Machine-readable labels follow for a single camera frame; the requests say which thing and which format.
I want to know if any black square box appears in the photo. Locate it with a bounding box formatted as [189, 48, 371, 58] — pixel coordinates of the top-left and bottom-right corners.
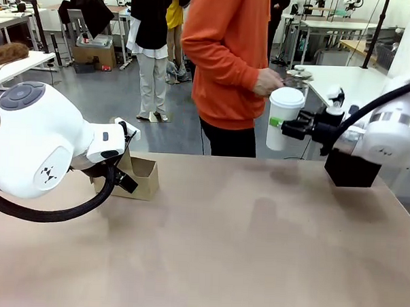
[324, 148, 383, 189]

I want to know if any person in yellow shirt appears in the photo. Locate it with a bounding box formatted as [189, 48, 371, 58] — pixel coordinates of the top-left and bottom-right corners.
[163, 0, 196, 85]

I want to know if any wire mesh basket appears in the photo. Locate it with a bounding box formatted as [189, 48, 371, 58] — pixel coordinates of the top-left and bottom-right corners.
[374, 41, 402, 70]

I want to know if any silver metal jug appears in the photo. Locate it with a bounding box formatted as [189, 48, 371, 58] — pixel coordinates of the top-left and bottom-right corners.
[285, 69, 314, 88]

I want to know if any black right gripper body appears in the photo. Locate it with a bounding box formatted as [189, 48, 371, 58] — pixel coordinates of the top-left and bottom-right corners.
[309, 106, 347, 158]

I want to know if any brown cardboard cup carrier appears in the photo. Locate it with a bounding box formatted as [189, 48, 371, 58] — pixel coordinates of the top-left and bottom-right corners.
[88, 144, 162, 202]

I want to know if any brown cardboard box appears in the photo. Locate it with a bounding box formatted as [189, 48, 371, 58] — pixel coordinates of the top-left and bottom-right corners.
[71, 43, 118, 69]

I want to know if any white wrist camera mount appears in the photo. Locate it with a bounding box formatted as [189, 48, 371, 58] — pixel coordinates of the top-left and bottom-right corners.
[112, 117, 142, 142]
[324, 83, 347, 116]

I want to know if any white paper cup with lid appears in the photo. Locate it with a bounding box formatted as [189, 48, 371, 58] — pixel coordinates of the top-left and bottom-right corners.
[265, 86, 307, 153]

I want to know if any light wooden table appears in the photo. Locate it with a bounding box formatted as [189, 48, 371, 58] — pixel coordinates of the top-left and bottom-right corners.
[338, 38, 380, 64]

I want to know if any short black post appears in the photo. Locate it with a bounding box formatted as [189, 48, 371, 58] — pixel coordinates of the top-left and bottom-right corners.
[48, 33, 65, 67]

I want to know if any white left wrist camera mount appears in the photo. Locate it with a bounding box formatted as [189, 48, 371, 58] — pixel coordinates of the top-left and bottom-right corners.
[112, 117, 142, 142]

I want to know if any large white side table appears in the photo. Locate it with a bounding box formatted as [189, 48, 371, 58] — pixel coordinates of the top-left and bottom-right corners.
[291, 64, 400, 127]

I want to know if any white foam box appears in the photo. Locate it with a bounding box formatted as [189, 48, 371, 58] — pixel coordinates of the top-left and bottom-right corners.
[75, 33, 114, 49]

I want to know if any person's right hand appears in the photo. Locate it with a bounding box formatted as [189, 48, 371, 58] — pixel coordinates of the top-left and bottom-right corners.
[253, 67, 286, 98]

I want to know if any white cluttered desk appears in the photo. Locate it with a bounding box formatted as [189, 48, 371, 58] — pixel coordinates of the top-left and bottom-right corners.
[0, 5, 49, 51]

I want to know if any black right arm cable sleeve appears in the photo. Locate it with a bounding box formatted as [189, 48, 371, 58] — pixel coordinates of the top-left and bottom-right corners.
[322, 69, 410, 160]

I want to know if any white table with fur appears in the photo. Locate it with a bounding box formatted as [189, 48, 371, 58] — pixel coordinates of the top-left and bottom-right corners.
[0, 49, 57, 93]

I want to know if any black bag on floor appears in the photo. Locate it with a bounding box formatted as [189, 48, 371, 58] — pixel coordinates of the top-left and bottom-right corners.
[73, 61, 97, 75]

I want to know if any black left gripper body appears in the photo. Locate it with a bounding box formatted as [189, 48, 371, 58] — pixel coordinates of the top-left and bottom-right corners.
[69, 149, 124, 179]

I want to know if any brown fur pile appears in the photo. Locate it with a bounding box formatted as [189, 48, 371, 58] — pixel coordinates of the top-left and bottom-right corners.
[0, 41, 30, 69]

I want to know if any person in black top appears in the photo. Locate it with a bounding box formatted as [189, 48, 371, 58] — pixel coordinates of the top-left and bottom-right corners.
[123, 0, 194, 123]

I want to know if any black left arm cable sleeve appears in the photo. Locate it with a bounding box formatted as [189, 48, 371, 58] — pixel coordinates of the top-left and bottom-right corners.
[0, 156, 122, 227]

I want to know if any person's right forearm orange sleeve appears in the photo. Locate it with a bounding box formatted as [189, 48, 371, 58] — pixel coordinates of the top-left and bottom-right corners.
[179, 33, 265, 93]

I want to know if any black tripod pole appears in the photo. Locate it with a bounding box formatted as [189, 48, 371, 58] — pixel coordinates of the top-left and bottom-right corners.
[24, 0, 53, 54]

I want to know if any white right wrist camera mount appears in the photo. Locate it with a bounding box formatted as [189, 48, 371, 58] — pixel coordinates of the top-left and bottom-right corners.
[324, 83, 347, 116]

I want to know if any black cloth on chair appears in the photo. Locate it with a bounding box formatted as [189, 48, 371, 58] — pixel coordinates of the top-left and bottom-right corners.
[56, 0, 116, 41]

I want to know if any tall black stand pole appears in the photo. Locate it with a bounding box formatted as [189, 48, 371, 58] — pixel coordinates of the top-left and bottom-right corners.
[361, 0, 392, 71]

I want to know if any white workbench table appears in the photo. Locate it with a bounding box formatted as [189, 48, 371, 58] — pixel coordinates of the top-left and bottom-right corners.
[296, 18, 380, 72]

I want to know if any black arm cable sleeve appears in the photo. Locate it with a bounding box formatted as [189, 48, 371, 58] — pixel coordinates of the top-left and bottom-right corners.
[0, 156, 122, 227]
[322, 69, 410, 160]

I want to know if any person in orange hoodie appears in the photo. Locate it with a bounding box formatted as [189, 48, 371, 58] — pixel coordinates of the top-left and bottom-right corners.
[175, 0, 290, 160]

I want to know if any person in black clothes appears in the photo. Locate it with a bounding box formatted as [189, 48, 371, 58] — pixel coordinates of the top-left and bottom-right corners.
[267, 0, 292, 60]

